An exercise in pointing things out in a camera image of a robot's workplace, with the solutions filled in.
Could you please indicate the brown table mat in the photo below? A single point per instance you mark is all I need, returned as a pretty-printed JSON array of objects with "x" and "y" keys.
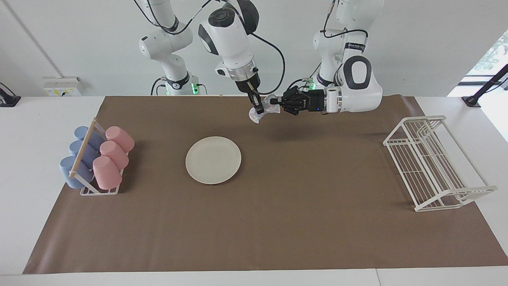
[{"x": 278, "y": 222}]

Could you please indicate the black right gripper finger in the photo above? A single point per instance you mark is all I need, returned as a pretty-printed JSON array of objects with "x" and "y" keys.
[
  {"x": 261, "y": 107},
  {"x": 256, "y": 109}
]

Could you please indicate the bright window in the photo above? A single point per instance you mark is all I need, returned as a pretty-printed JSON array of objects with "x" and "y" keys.
[{"x": 496, "y": 51}]

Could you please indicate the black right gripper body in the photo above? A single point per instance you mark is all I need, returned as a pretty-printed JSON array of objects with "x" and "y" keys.
[{"x": 249, "y": 85}]

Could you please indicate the white cup rack wooden bar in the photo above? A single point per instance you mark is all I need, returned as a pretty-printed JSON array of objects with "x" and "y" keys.
[{"x": 84, "y": 149}]

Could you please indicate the cream round plate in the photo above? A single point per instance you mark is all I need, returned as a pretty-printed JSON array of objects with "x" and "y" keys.
[{"x": 213, "y": 160}]

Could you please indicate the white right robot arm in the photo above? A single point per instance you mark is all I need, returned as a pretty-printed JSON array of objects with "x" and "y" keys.
[{"x": 230, "y": 39}]

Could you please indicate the pink plastic cup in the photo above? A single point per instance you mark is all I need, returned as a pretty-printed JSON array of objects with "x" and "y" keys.
[
  {"x": 121, "y": 138},
  {"x": 115, "y": 155},
  {"x": 107, "y": 172}
]

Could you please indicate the white wall power outlet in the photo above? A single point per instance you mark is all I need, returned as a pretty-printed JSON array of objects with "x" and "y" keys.
[{"x": 61, "y": 86}]

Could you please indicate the blue plastic cup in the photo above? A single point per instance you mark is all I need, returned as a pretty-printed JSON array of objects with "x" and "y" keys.
[
  {"x": 69, "y": 171},
  {"x": 95, "y": 139},
  {"x": 89, "y": 155}
]

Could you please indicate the black clamp mount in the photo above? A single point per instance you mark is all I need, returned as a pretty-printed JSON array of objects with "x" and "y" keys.
[{"x": 8, "y": 99}]

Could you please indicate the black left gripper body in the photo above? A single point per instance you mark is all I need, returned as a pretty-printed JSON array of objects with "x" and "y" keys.
[{"x": 303, "y": 101}]

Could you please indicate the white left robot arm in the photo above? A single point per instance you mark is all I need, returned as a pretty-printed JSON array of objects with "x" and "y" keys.
[{"x": 357, "y": 95}]

